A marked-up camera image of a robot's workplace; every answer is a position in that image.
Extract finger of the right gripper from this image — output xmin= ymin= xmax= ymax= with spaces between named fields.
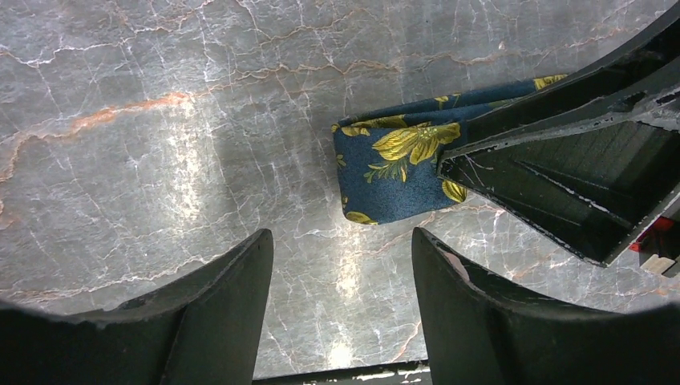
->
xmin=441 ymin=122 xmax=679 ymax=266
xmin=467 ymin=4 xmax=679 ymax=144

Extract blue yellow floral tie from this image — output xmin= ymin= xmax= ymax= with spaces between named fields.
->
xmin=331 ymin=74 xmax=564 ymax=225

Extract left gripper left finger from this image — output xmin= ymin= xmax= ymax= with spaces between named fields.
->
xmin=1 ymin=229 xmax=273 ymax=384

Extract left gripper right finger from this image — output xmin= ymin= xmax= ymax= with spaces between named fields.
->
xmin=411 ymin=228 xmax=679 ymax=384

